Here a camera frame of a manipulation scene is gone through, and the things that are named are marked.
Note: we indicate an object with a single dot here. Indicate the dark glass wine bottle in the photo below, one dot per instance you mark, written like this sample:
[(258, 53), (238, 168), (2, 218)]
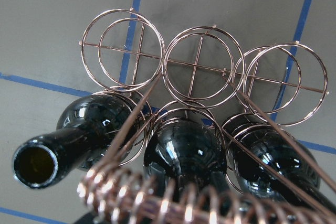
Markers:
[(187, 152)]

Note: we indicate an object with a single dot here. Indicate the dark wine bottle in basket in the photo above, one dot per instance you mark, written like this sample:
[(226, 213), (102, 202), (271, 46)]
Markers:
[(84, 131)]

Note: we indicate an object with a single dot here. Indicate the copper wire wine basket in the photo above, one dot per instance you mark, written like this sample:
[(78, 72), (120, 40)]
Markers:
[(202, 75)]

